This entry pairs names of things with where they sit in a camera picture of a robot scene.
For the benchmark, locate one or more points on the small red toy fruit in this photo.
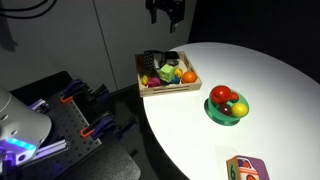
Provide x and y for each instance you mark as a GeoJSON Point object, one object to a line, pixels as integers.
{"type": "Point", "coordinates": [234, 97]}

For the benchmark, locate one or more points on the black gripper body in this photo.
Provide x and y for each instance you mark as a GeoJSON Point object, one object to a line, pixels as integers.
{"type": "Point", "coordinates": [166, 5]}

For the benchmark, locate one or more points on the magenta cube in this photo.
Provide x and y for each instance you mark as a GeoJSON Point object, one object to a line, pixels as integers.
{"type": "Point", "coordinates": [154, 82]}

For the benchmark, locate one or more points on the red toy apple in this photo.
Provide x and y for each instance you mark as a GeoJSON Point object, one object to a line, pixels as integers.
{"type": "Point", "coordinates": [220, 94]}

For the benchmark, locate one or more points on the yellow toy banana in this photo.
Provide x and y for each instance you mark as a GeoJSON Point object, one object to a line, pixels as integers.
{"type": "Point", "coordinates": [145, 80]}

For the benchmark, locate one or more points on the blue block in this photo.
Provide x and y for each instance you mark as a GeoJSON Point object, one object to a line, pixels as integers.
{"type": "Point", "coordinates": [175, 80]}

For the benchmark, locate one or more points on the small yellow toy fruit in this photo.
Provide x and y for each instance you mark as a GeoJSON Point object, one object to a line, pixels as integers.
{"type": "Point", "coordinates": [179, 72]}

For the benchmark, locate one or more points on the small black white letter block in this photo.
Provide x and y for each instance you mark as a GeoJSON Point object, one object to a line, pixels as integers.
{"type": "Point", "coordinates": [172, 58]}

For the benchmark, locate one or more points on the aluminium rail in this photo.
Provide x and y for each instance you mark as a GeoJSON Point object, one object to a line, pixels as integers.
{"type": "Point", "coordinates": [51, 149]}
{"type": "Point", "coordinates": [39, 105]}

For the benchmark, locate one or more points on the white robot base blue light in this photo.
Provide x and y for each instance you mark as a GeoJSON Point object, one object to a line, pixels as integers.
{"type": "Point", "coordinates": [20, 126]}

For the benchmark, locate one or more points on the orange toy ball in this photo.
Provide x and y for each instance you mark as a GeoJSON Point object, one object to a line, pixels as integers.
{"type": "Point", "coordinates": [189, 77]}

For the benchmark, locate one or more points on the colourful number soft block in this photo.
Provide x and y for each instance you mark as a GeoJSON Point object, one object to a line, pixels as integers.
{"type": "Point", "coordinates": [248, 168]}

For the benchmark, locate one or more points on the green bowl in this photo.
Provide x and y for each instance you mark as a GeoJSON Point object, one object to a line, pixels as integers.
{"type": "Point", "coordinates": [213, 115]}

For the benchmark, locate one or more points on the dark red toy plum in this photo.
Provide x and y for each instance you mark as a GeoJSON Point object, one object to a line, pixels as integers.
{"type": "Point", "coordinates": [225, 109]}

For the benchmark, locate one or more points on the lime green cube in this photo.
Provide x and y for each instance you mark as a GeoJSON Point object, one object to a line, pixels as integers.
{"type": "Point", "coordinates": [167, 72]}

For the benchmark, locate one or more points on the wooden tray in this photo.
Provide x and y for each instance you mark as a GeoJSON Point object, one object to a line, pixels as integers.
{"type": "Point", "coordinates": [173, 89]}

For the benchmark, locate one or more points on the yellow toy lemon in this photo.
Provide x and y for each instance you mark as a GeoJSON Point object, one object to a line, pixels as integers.
{"type": "Point", "coordinates": [240, 109]}

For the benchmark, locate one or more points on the orange-red cube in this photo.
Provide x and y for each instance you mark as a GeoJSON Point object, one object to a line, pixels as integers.
{"type": "Point", "coordinates": [141, 61]}

